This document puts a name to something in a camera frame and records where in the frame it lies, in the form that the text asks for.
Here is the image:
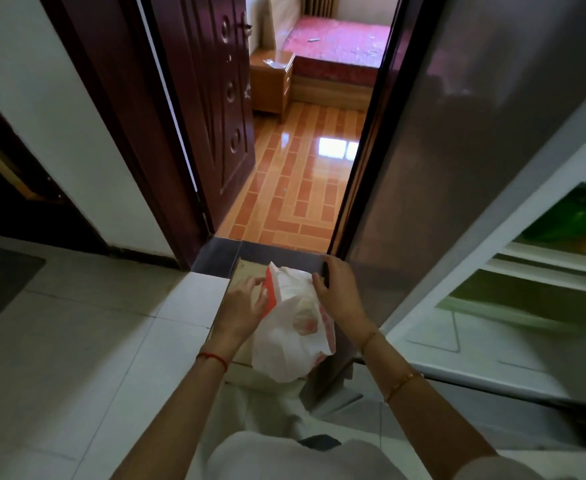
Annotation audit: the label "person's right hand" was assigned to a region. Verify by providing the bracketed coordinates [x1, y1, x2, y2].
[311, 254, 375, 341]

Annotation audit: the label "person's left hand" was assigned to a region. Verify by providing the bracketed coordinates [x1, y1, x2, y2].
[212, 277, 269, 346]

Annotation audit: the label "white plastic bag red print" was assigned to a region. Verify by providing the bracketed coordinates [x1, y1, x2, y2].
[250, 262, 337, 384]

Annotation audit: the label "person's left forearm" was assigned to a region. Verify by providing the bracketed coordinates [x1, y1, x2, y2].
[110, 343, 231, 480]

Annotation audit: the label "person's right forearm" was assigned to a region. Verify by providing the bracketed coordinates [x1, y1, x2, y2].
[360, 329, 499, 480]

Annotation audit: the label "grey refrigerator door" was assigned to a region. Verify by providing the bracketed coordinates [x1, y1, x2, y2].
[344, 0, 586, 340]

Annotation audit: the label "white refrigerator interior shelves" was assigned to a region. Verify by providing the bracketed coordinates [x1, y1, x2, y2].
[383, 120, 586, 410]

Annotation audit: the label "dark red wooden door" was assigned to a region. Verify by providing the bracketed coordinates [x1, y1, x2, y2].
[143, 0, 257, 231]

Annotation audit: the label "light wooden nightstand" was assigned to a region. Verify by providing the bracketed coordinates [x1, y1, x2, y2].
[248, 49, 295, 116]

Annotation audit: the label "red mattress bed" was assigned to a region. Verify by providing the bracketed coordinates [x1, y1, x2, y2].
[279, 15, 392, 110]

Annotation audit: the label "green plastic bag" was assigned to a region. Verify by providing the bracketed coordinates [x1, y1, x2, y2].
[520, 187, 586, 245]

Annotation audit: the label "radiator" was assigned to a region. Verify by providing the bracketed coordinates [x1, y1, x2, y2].
[303, 0, 337, 18]

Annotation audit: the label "red string bracelet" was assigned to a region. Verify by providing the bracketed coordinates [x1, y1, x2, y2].
[196, 351, 229, 374]

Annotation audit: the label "gold bangle bracelet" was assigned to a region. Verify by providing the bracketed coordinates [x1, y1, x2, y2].
[383, 372, 425, 404]

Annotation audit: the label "dark red door frame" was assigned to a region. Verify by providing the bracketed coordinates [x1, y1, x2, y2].
[38, 0, 214, 270]

